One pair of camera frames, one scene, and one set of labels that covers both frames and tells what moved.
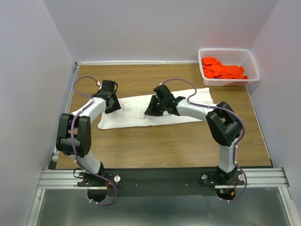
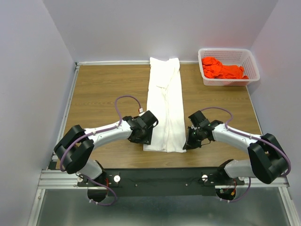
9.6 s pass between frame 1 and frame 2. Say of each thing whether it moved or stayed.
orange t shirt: stayed
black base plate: stayed
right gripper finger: moved
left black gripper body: moved
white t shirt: moved
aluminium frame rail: stayed
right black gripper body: moved
